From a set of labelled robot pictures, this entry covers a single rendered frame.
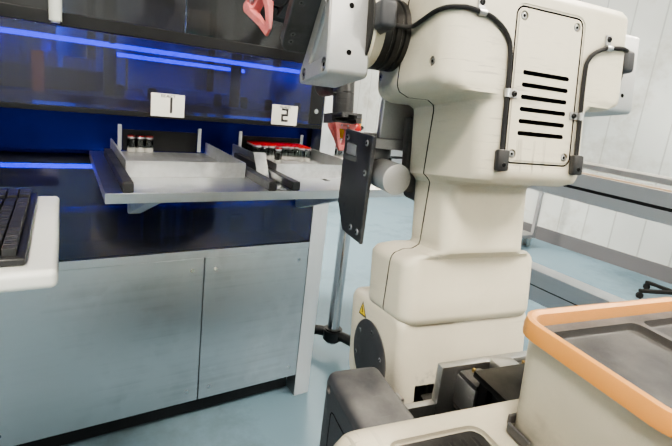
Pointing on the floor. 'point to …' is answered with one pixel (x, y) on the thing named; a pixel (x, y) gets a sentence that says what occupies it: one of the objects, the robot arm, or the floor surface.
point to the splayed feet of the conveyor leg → (332, 334)
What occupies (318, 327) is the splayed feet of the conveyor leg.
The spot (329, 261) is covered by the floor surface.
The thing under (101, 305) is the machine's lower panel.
